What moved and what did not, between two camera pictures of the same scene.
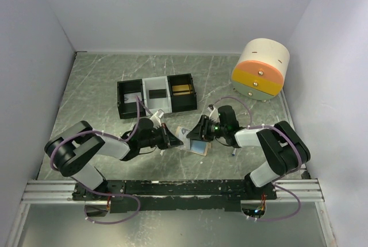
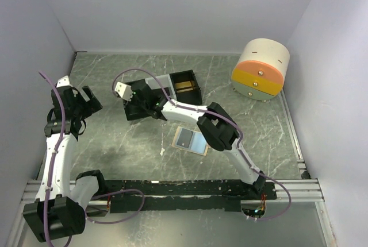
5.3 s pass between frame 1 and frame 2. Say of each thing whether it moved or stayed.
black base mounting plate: stayed
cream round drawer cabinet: stayed
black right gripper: moved
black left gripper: moved
